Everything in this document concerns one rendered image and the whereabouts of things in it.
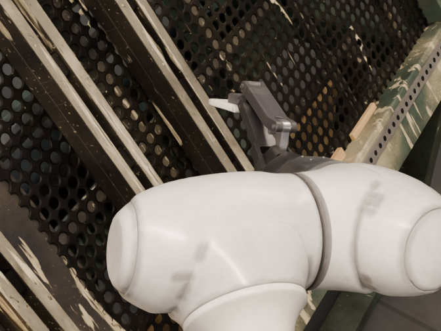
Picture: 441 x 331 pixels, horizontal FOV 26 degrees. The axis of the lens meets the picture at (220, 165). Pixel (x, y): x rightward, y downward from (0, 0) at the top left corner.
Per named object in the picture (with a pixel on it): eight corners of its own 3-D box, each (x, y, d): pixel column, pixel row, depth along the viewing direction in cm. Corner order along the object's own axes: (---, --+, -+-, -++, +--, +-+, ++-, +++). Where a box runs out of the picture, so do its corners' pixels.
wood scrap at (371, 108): (352, 140, 210) (355, 140, 209) (348, 134, 209) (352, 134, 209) (373, 108, 217) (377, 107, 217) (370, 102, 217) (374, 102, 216)
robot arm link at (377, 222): (384, 150, 91) (262, 157, 86) (495, 182, 78) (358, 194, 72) (378, 259, 94) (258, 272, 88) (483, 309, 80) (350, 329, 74)
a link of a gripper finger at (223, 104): (233, 112, 107) (234, 106, 106) (207, 104, 113) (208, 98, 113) (257, 113, 108) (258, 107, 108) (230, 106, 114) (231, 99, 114)
